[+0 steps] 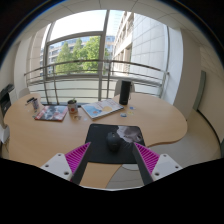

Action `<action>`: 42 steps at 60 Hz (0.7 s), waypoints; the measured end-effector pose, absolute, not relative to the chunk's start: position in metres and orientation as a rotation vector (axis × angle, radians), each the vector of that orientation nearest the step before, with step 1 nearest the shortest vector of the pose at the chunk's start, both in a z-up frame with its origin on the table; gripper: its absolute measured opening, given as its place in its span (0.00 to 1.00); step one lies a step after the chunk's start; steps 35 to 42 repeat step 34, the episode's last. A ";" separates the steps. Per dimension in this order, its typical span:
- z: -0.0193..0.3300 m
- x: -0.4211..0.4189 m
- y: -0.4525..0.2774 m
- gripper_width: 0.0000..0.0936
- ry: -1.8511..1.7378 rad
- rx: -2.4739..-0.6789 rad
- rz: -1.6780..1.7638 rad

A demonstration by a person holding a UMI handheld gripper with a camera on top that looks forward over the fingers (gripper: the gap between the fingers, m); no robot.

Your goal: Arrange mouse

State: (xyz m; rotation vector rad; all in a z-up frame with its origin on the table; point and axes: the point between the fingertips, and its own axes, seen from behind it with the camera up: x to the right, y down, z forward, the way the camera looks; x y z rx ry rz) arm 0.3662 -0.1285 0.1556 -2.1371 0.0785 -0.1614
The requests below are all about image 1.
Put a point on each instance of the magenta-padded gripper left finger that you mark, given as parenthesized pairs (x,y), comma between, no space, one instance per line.
(56,165)

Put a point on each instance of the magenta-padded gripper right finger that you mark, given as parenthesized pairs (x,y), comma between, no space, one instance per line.
(166,166)

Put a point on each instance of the black computer mouse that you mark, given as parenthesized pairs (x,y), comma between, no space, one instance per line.
(113,141)

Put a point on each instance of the black printed mouse pad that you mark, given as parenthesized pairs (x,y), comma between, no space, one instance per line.
(100,146)

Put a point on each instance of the red cover magazine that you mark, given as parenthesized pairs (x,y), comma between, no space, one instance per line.
(51,113)

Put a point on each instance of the white mug with plant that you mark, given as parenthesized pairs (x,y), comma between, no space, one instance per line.
(72,107)

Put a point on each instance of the small yellow sticker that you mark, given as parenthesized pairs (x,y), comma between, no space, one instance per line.
(130,113)

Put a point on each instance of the small blue sticker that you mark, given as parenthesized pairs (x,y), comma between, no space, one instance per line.
(123,115)
(132,108)

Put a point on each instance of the small blue black object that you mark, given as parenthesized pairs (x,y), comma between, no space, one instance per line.
(30,100)

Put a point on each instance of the white open booklet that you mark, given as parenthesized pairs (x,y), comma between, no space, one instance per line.
(101,108)

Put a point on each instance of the black and white printer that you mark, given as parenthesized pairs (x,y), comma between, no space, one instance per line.
(6,100)

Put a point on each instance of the black cylindrical bottle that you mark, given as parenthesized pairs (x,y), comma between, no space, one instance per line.
(125,92)

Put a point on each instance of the grey metal railing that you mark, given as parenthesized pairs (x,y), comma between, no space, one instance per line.
(83,62)

